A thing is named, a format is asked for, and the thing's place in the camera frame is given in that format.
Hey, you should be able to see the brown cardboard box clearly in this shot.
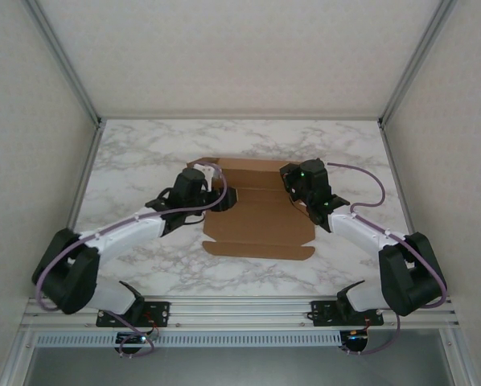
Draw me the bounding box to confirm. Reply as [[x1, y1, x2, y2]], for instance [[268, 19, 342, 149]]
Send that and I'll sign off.
[[187, 157, 316, 261]]

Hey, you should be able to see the left controller board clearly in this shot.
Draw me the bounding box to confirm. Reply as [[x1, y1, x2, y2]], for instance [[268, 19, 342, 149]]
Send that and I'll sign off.
[[115, 331, 151, 347]]

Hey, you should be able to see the controller board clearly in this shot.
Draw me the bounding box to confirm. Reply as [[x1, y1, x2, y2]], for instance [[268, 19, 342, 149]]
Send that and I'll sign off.
[[115, 331, 151, 347], [342, 329, 371, 350]]

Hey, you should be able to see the right controller board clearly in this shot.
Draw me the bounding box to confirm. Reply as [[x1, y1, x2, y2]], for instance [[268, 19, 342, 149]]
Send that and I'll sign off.
[[342, 329, 371, 350]]

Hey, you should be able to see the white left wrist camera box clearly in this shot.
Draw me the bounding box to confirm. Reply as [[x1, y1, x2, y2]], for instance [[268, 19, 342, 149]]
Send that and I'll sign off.
[[194, 162, 222, 191]]

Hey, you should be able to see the thin black left camera cable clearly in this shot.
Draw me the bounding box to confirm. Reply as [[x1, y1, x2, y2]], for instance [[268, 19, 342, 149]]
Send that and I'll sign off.
[[166, 211, 204, 228]]

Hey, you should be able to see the aluminium back rail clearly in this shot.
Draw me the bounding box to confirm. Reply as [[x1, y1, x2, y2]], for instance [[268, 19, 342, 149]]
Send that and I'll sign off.
[[99, 115, 382, 121]]

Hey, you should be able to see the aluminium side rail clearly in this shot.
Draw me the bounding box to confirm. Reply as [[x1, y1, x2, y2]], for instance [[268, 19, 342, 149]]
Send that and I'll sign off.
[[45, 119, 107, 299], [379, 119, 435, 298]]

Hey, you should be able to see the aluminium front rail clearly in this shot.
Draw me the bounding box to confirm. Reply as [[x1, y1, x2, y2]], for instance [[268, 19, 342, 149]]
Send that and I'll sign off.
[[21, 296, 461, 331]]

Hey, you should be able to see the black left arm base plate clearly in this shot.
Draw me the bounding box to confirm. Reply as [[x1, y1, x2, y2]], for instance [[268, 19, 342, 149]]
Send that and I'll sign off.
[[96, 301, 171, 327]]

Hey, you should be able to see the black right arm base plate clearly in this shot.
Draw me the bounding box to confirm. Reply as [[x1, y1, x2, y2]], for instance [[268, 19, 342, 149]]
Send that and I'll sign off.
[[310, 299, 385, 326]]

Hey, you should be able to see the slotted grey cable duct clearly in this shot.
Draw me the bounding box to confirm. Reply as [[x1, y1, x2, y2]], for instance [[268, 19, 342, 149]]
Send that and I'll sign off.
[[35, 331, 342, 347]]

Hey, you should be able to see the aluminium frame post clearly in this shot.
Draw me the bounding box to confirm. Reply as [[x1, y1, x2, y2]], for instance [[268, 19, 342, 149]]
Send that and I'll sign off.
[[378, 0, 459, 128], [21, 0, 104, 126]]

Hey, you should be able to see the aluminium lower frame leg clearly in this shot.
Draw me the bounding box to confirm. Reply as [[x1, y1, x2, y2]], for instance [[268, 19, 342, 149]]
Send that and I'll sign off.
[[437, 330, 479, 386], [0, 330, 39, 386]]

